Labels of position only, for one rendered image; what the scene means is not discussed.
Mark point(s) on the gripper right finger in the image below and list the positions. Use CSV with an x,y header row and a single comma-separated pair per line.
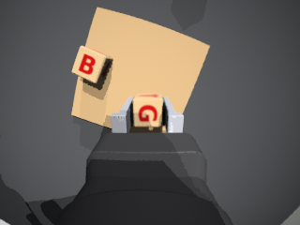
x,y
173,120

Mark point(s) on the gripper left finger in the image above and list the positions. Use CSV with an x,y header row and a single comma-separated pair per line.
x,y
123,120

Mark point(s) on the tan flat mat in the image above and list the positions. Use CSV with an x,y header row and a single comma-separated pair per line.
x,y
147,59

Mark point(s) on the wooden letter block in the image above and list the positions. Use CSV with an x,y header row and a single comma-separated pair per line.
x,y
147,110
92,65

